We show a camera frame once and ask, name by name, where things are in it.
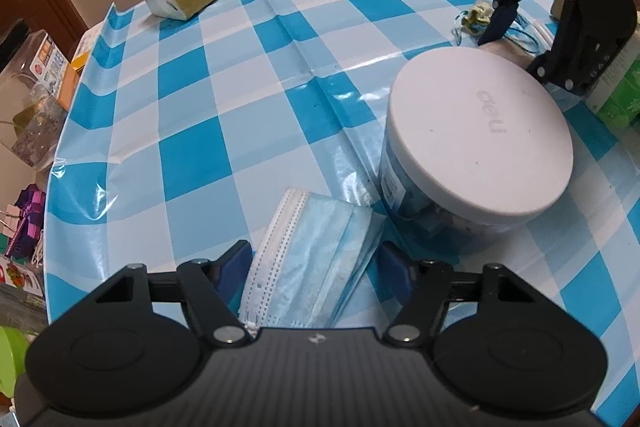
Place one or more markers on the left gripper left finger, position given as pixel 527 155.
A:
pixel 211 294

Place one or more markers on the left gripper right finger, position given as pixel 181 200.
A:
pixel 422 288

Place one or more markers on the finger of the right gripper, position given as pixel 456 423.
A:
pixel 501 20

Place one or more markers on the toilet paper roll green wrap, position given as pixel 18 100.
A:
pixel 615 97

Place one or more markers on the round jar white lid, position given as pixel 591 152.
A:
pixel 474 147

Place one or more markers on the blue checkered tablecloth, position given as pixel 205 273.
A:
pixel 183 138

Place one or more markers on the green cup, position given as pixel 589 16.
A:
pixel 13 347

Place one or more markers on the clear jar black lid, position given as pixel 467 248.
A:
pixel 32 115

